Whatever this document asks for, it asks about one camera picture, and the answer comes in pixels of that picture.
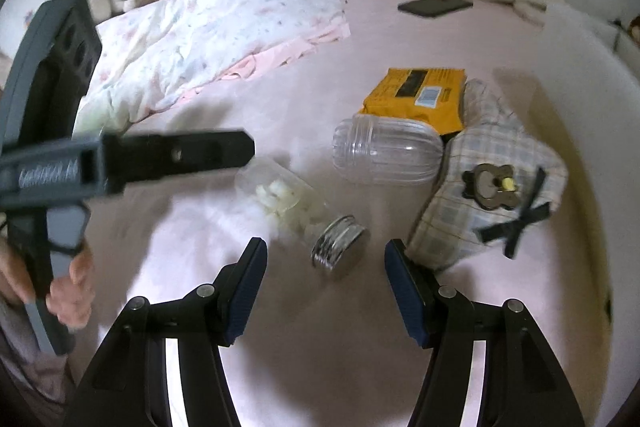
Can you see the person's left hand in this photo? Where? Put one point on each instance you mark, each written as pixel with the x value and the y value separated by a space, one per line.
pixel 75 292

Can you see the white storage box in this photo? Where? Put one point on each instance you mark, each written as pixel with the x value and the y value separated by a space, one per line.
pixel 575 27

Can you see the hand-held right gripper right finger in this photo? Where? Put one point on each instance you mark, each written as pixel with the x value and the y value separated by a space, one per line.
pixel 407 292

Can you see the yellow snack packet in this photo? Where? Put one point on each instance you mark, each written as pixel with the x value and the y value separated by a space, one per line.
pixel 390 99

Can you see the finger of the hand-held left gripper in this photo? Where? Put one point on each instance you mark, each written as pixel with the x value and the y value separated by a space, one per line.
pixel 200 152

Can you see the white floral quilt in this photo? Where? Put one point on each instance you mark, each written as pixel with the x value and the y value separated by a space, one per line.
pixel 200 32

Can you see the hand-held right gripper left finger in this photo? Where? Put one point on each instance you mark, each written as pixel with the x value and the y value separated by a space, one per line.
pixel 245 287

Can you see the plaid pouch with bear patch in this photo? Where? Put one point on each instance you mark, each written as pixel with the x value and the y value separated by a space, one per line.
pixel 450 207

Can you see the clear ribbed plastic jar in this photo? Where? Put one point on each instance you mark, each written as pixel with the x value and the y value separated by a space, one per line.
pixel 385 152

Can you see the black smartphone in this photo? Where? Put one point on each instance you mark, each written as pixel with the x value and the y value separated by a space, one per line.
pixel 435 6

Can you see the glass jar with metal lid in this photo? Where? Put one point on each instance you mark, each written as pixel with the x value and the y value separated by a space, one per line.
pixel 285 202

